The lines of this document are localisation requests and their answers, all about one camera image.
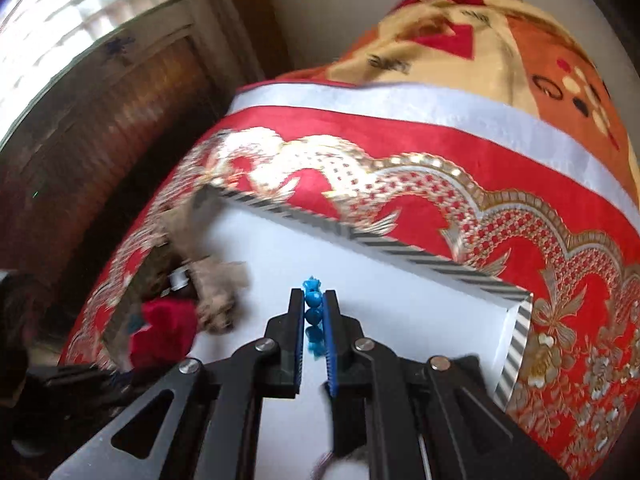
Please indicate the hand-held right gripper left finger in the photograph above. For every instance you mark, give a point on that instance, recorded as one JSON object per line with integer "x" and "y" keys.
{"x": 287, "y": 332}

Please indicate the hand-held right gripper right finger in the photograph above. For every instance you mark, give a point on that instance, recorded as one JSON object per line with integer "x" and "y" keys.
{"x": 330, "y": 340}

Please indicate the striped cardboard box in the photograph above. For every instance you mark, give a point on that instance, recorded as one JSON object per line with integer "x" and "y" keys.
{"x": 400, "y": 310}

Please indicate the red plush toy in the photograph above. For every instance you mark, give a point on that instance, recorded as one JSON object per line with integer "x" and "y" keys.
{"x": 165, "y": 325}

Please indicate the small silver metal piece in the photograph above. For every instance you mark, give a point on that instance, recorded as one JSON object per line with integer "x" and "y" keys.
{"x": 179, "y": 280}

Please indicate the red gold floral tablecloth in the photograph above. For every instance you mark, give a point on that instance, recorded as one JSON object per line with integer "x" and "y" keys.
{"x": 400, "y": 137}

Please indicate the wooden door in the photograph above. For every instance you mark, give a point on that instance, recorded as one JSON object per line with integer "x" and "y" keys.
{"x": 100, "y": 125}

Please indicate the printed orange blanket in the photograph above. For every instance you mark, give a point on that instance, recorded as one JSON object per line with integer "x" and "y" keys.
{"x": 525, "y": 45}

